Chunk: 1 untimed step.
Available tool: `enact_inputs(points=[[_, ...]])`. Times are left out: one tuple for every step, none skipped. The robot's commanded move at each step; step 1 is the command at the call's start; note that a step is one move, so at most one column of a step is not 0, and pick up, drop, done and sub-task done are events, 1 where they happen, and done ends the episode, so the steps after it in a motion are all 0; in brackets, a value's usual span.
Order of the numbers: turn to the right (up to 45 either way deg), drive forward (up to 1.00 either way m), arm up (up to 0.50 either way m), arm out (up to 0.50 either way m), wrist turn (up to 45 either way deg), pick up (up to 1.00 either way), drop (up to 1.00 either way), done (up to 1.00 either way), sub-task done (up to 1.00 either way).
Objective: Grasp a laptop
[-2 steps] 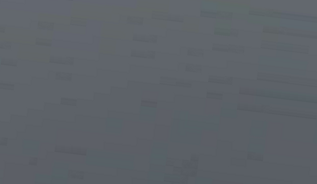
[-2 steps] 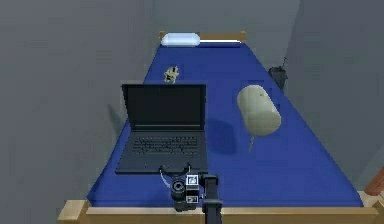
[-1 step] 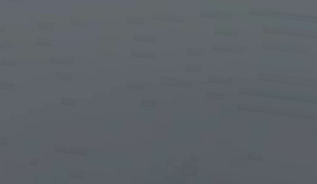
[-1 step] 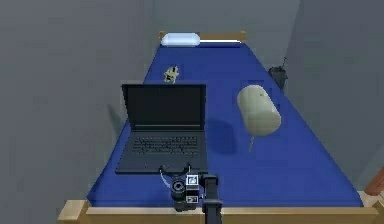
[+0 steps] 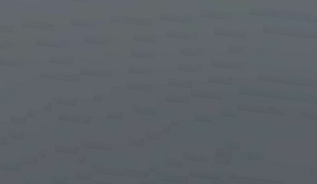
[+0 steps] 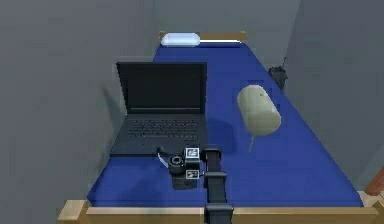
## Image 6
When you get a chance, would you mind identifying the black bin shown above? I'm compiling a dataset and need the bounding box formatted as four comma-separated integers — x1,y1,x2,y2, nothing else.
268,56,289,92

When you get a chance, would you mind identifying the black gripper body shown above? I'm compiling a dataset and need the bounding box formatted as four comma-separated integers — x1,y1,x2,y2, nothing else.
167,153,201,191

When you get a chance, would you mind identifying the blue bed with wooden frame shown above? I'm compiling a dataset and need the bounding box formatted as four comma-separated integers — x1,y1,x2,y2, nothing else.
56,30,384,224

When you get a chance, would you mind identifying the red-brown wooden furniture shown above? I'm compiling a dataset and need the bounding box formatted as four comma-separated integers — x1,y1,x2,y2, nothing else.
363,166,384,198

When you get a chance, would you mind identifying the beige cylindrical pillow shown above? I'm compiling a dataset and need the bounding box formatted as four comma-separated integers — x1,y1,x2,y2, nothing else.
236,84,282,153

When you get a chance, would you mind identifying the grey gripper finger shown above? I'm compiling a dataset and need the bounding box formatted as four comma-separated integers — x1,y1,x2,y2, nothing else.
155,145,170,169

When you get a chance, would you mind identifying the pale blue pillow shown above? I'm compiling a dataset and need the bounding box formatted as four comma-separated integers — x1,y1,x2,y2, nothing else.
160,32,202,48

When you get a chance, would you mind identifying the black laptop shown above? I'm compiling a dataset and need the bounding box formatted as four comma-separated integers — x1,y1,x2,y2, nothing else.
109,61,209,158

